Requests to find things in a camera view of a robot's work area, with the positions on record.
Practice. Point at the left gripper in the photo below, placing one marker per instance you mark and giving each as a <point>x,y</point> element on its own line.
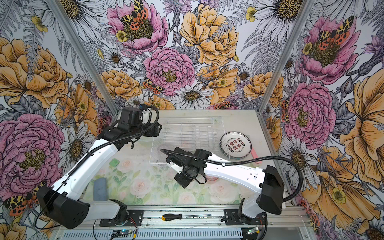
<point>150,133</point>

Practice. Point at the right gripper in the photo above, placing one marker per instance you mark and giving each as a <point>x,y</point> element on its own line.
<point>184,182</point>

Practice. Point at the pink glass cup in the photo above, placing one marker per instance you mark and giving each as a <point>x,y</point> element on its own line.
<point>211,179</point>

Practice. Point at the white wire dish rack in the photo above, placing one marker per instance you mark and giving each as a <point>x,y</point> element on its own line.
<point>188,134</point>

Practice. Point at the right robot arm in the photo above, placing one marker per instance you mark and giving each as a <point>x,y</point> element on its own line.
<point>266,184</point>

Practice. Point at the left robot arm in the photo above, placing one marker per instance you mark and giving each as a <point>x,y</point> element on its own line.
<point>61,202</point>

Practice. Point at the black yellow screwdriver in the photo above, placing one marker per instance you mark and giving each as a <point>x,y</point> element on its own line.
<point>171,217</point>

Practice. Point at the blue grey sponge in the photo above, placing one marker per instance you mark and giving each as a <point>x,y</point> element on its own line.
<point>100,189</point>

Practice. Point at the white vented panel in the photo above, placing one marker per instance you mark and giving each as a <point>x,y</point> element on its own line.
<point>152,234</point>

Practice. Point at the green circuit board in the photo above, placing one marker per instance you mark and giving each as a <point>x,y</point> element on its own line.
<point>124,233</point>

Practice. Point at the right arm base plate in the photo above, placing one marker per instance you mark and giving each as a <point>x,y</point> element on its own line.
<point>231,218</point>

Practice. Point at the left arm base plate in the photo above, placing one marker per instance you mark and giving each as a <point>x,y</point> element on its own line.
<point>128,218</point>

